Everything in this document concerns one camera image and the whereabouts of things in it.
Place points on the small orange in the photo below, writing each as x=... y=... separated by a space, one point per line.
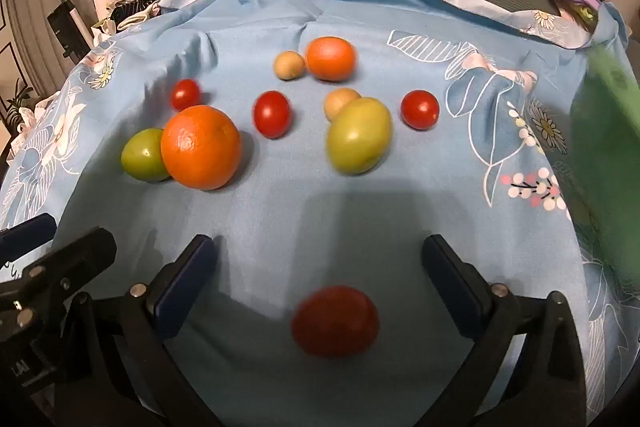
x=331 y=58

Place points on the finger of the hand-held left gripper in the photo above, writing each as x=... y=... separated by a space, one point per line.
x=75 y=259
x=27 y=231

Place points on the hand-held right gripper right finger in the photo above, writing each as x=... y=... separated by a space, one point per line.
x=452 y=289

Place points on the potted plant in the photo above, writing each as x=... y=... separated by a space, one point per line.
x=16 y=102

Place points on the beige longan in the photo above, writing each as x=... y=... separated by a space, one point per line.
x=337 y=102
x=289 y=65

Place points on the yellow-green lemon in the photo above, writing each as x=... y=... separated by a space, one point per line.
x=142 y=155
x=358 y=136

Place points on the red cherry tomato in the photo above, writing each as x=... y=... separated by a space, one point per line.
x=272 y=114
x=419 y=109
x=186 y=94

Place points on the large orange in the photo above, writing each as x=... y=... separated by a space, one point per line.
x=201 y=147

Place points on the large red tomato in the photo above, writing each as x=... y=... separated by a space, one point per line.
x=335 y=322

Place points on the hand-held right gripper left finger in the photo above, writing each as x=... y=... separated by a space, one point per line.
x=184 y=289

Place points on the green plastic bowl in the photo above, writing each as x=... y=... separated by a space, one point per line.
x=610 y=117

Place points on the yellow-green garment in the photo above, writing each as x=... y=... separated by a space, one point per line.
x=587 y=16

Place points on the dark and white clothes pile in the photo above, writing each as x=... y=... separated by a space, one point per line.
x=132 y=4

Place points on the blue floral blanket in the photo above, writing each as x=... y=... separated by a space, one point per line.
x=300 y=217

